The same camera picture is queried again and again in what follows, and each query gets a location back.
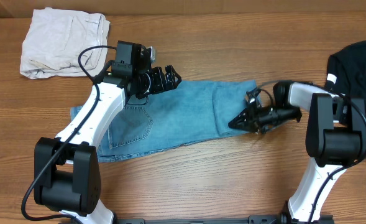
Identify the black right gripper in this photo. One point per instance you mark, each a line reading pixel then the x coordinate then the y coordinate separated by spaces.
pixel 251 117

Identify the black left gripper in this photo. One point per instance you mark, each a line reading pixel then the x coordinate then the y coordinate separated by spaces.
pixel 160 84

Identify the light blue denim jeans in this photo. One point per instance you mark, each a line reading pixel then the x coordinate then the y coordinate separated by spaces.
pixel 196 111

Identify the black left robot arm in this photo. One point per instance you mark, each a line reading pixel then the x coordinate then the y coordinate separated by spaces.
pixel 67 178

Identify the black garment with white tag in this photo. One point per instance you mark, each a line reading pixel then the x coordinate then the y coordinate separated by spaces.
pixel 346 71

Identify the folded beige trousers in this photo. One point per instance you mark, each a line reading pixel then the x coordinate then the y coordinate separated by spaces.
pixel 59 40

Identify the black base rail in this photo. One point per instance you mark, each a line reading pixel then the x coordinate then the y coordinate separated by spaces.
pixel 226 220

